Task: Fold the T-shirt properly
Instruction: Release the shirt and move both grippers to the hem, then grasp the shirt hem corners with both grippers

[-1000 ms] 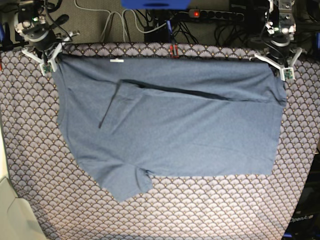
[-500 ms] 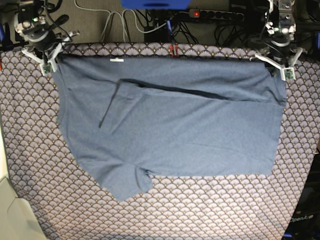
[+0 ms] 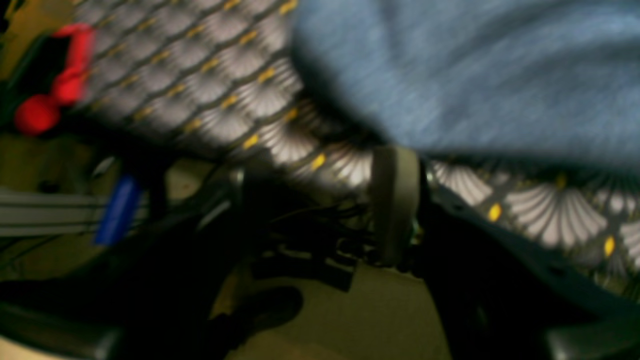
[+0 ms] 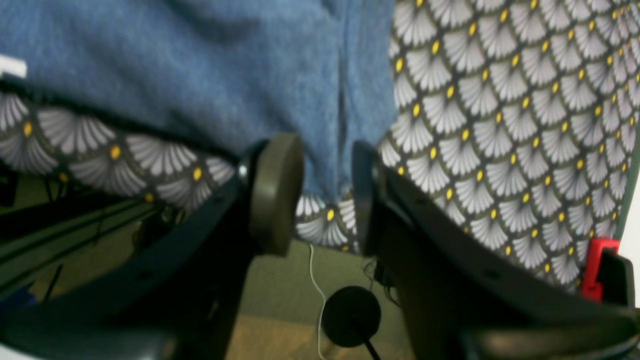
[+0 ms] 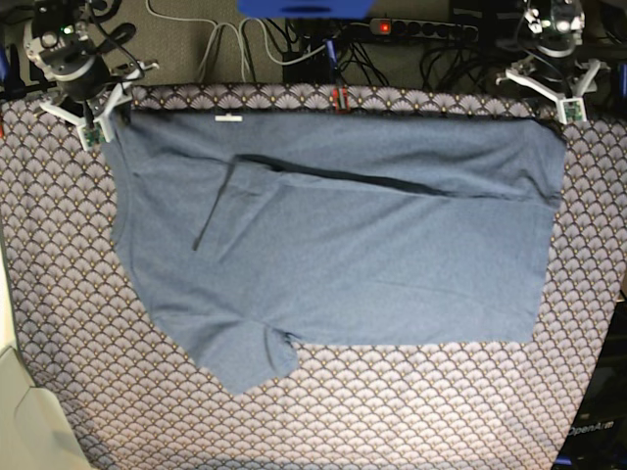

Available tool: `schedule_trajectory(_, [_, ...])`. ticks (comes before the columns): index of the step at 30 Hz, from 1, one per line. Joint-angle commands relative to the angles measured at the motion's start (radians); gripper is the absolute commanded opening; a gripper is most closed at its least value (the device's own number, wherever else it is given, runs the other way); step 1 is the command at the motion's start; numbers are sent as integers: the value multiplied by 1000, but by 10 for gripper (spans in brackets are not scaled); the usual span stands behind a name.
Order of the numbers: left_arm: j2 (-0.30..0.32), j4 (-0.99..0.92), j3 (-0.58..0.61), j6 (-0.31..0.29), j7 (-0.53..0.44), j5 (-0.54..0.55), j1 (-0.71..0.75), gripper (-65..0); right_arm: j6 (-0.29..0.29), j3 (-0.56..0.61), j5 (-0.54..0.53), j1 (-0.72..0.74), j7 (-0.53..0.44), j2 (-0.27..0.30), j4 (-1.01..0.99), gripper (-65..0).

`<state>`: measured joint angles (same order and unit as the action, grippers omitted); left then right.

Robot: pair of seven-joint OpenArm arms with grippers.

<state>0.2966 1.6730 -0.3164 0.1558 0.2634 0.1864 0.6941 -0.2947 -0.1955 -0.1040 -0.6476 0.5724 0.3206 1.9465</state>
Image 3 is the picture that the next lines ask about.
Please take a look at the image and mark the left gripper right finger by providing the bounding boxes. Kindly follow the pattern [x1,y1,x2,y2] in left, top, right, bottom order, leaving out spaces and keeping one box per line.
[418,185,640,360]

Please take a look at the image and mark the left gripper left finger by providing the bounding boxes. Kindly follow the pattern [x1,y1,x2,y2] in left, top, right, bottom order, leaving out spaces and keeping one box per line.
[121,171,373,360]

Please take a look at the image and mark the blue T-shirt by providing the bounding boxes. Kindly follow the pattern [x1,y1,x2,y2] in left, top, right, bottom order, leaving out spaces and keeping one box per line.
[291,0,640,174]

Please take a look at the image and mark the fan-patterned table cloth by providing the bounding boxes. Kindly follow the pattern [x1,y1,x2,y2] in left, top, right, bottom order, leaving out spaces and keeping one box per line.
[73,0,639,301]

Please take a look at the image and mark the red table clamp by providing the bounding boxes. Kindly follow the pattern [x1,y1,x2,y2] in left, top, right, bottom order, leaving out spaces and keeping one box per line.
[6,23,96,137]

